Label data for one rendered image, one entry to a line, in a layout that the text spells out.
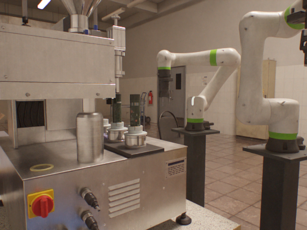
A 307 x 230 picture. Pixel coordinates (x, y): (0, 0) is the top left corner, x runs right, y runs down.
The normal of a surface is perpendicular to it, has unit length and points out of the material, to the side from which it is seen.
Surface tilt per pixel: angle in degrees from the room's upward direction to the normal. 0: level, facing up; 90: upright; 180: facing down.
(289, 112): 89
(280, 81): 90
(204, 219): 0
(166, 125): 77
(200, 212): 0
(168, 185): 90
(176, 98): 90
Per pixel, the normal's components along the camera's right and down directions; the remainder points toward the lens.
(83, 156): -0.26, 0.09
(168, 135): 0.74, -0.17
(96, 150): 0.66, 0.07
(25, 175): 0.00, -1.00
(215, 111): -0.78, 0.06
